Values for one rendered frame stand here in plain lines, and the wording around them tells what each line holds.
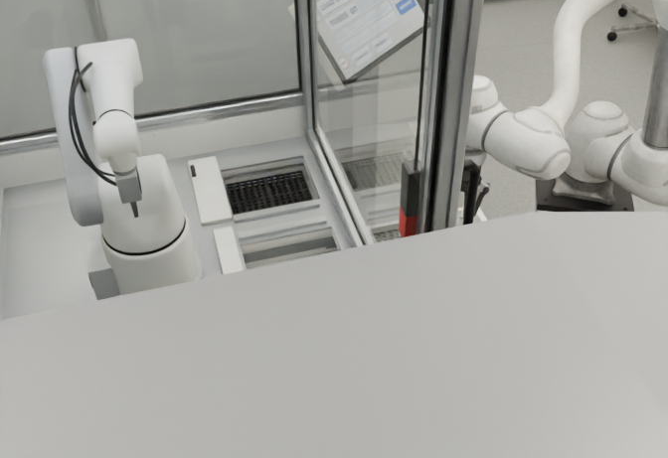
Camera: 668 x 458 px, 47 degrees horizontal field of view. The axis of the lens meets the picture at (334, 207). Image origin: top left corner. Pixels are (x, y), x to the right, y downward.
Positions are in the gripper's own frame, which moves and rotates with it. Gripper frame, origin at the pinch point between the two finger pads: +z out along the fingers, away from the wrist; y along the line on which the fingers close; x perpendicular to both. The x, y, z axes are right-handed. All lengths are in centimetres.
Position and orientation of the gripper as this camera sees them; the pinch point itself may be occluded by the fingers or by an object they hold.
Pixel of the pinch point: (457, 223)
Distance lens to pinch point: 194.9
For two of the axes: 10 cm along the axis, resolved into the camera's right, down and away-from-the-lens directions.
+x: -2.9, 6.4, -7.1
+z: 0.1, 7.5, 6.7
